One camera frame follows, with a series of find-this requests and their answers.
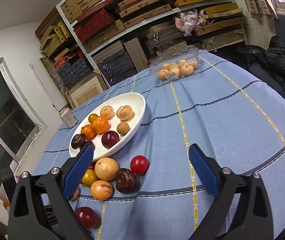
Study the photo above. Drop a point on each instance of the large yellow melon fruit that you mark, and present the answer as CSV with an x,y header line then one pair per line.
x,y
106,168

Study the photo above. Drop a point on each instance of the yellow orange tomato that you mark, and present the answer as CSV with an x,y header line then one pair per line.
x,y
92,118

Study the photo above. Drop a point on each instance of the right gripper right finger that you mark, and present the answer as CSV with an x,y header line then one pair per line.
x,y
253,217

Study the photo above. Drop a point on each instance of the dark red plum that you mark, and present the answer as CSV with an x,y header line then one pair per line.
x,y
109,139
87,217

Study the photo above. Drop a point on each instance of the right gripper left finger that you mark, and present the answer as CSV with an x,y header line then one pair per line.
x,y
40,206

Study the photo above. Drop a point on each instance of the pale peach fruit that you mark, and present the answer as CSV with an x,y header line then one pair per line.
x,y
107,112

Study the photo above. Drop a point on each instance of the framed cardboard panel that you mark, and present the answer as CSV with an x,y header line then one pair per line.
x,y
86,89

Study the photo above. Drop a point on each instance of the orange mandarin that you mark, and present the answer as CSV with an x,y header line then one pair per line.
x,y
100,125
88,131

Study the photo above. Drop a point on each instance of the pink cloth bundle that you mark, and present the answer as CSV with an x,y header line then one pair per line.
x,y
187,21

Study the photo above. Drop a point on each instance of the small dark mangosteen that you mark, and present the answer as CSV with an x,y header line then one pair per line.
x,y
125,180

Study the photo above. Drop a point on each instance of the large dark mangosteen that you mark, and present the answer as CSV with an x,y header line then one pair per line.
x,y
78,141

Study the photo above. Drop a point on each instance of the white oval plate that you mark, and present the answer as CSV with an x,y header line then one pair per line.
x,y
138,104

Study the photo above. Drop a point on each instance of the clear plastic fruit box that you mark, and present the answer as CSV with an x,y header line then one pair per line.
x,y
177,64

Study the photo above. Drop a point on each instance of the white drink can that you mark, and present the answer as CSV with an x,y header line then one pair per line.
x,y
68,117

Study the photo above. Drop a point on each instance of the red tomato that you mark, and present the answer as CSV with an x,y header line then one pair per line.
x,y
139,164

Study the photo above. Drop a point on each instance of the white metal shelf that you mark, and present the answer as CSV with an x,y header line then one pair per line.
x,y
127,16

